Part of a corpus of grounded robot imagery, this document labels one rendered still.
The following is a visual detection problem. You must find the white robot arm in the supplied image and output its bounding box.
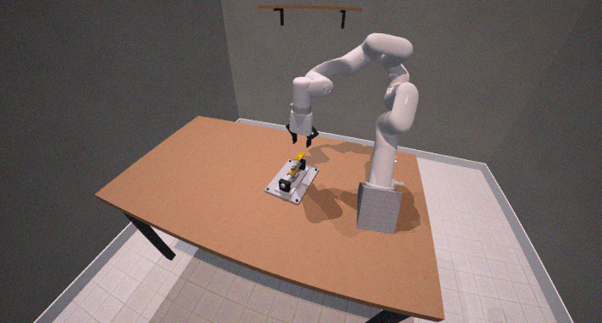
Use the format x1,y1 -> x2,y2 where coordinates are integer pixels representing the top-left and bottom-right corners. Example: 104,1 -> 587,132
290,33 -> 419,190

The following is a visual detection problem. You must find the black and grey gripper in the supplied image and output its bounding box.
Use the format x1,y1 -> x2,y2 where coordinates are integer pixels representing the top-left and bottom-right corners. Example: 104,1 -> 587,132
286,110 -> 319,147

